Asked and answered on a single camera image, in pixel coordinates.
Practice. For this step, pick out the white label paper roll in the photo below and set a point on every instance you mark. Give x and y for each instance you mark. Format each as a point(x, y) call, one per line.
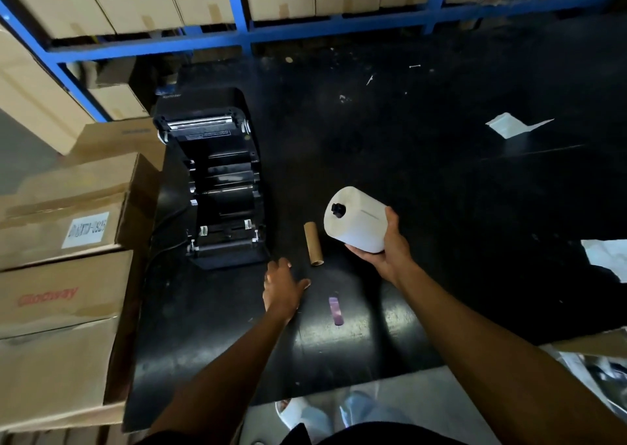
point(360, 224)

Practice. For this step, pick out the black label printer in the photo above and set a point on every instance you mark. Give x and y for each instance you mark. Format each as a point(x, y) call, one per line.
point(225, 165)

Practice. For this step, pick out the red lettered cardboard box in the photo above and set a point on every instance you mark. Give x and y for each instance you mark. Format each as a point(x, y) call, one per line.
point(54, 361)

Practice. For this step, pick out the person's left white sandal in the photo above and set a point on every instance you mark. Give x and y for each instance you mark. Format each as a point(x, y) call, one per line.
point(289, 413)

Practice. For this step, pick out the purple sticker strip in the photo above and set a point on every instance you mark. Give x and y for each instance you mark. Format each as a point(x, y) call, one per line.
point(336, 311)

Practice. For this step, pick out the person's left forearm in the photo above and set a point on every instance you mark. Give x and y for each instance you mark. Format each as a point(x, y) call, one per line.
point(225, 381)

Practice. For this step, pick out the person's blue jeans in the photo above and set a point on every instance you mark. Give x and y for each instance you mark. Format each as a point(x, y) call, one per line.
point(372, 408)

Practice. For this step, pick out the tall leaning cardboard box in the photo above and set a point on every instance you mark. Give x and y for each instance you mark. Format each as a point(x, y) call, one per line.
point(39, 102)

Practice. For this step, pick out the person's black shirt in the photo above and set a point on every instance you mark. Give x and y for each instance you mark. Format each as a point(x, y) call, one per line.
point(382, 437)

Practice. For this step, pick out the large white paper sheet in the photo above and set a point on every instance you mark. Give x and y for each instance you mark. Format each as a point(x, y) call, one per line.
point(610, 258)

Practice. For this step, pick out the brown cardboard piece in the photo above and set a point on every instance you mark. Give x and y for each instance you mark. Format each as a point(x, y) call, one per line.
point(592, 344)

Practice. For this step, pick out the small white paper scrap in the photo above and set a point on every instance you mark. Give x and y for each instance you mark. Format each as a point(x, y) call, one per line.
point(509, 125)

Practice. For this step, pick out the person's right forearm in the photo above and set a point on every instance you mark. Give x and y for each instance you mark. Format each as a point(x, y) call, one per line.
point(499, 366)

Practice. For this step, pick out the black plastic roll spindle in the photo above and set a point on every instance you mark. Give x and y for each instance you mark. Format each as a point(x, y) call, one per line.
point(338, 210)

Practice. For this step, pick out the blue print cardboard box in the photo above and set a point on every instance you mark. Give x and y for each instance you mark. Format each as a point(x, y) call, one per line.
point(117, 141)

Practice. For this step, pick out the white label cardboard box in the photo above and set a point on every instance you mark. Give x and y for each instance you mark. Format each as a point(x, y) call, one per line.
point(59, 190)

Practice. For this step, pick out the small open cardboard box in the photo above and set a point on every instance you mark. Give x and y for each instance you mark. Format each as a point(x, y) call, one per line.
point(117, 104)

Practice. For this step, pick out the person's right hand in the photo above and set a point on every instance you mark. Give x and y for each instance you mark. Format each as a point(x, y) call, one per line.
point(392, 261)

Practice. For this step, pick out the person's left hand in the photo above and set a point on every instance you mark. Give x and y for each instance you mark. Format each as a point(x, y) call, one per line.
point(281, 288)

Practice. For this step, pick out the brown cardboard core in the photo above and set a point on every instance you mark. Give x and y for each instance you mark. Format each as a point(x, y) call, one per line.
point(313, 244)

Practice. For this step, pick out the white plastic object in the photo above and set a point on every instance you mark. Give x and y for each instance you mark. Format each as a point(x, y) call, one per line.
point(583, 376)

